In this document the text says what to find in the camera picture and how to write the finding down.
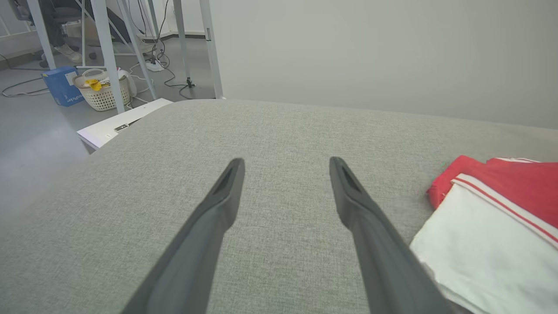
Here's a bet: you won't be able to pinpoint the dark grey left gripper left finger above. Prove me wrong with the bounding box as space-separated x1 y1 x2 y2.
121 157 246 314

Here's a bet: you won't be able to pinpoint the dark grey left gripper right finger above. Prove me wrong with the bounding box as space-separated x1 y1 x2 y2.
329 157 454 314

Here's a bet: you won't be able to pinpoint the red and white shirt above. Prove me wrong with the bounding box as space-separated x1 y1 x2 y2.
410 155 558 314

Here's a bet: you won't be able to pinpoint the grey fabric sofa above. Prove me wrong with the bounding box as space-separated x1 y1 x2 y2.
0 98 558 314

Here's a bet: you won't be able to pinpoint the white woven laundry basket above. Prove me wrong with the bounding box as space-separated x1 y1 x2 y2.
73 68 131 112

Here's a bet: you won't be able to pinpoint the grey slanted metal strut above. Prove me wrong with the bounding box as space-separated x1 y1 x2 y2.
120 0 157 100

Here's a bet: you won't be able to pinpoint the blue cardboard box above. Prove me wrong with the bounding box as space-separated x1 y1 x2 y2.
41 66 85 107

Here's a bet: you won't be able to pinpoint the thin grey metal leg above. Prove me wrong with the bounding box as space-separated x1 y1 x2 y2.
174 0 193 85

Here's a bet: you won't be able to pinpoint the seated person legs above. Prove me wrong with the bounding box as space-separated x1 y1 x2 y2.
37 0 85 62

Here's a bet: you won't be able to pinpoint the white box with handle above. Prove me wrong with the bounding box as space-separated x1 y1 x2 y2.
77 98 174 151

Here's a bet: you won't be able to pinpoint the black floor cable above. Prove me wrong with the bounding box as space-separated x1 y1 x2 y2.
150 0 197 99

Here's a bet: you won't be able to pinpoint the grey metal frame post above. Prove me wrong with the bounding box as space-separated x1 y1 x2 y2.
200 0 224 99

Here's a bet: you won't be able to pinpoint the white floor cable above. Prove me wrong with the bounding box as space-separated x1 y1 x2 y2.
0 77 49 98

